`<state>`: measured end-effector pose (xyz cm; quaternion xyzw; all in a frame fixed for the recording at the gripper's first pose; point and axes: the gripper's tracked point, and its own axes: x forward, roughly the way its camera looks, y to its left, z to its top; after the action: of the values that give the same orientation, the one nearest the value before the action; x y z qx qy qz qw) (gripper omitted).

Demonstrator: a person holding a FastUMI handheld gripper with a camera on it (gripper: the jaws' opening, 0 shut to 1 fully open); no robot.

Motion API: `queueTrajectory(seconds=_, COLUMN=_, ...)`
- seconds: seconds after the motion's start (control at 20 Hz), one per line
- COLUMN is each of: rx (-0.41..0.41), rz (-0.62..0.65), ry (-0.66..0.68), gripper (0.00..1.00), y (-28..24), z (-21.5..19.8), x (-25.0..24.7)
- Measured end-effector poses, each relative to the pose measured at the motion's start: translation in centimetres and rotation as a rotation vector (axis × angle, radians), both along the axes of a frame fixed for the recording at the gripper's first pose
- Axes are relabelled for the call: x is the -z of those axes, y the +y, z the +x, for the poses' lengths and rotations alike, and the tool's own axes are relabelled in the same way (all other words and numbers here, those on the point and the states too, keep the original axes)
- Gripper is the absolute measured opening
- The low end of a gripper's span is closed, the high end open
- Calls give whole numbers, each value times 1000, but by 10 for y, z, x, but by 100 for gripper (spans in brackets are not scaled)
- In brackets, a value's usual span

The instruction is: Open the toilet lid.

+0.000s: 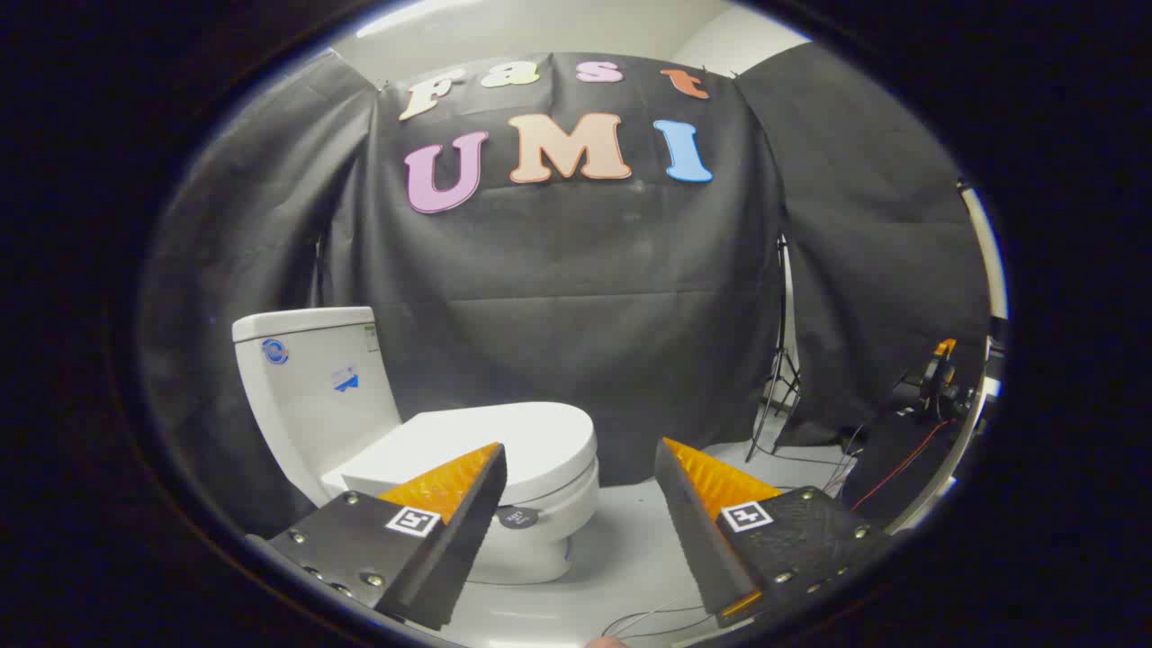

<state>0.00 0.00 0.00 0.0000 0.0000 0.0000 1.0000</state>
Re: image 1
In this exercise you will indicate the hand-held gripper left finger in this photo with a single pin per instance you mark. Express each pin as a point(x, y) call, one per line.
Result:
point(450, 549)

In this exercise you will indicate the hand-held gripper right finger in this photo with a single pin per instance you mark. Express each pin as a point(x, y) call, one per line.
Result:
point(697, 531)

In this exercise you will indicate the white toilet lid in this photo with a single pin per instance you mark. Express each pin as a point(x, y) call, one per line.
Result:
point(522, 441)

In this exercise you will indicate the white toilet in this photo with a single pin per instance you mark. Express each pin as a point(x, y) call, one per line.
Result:
point(306, 405)

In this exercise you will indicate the white toilet tank cover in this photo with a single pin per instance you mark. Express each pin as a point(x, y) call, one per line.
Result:
point(301, 322)

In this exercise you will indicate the black tripod stand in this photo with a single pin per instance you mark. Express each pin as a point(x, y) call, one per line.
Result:
point(781, 364)

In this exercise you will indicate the black backdrop cloth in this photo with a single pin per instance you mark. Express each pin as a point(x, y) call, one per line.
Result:
point(585, 288)

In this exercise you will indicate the orange black device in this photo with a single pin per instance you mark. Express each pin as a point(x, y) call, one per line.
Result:
point(940, 378)

